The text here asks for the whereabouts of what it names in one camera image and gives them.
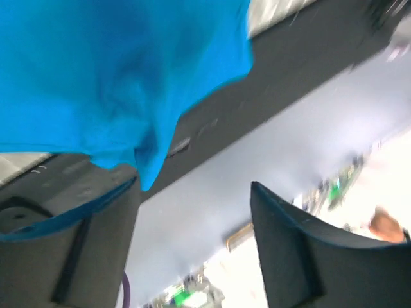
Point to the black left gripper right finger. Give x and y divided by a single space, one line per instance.
306 262

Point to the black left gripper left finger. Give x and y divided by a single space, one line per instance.
66 227

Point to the blue t shirt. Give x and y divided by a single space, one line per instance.
110 79

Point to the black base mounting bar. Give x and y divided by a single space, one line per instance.
291 59

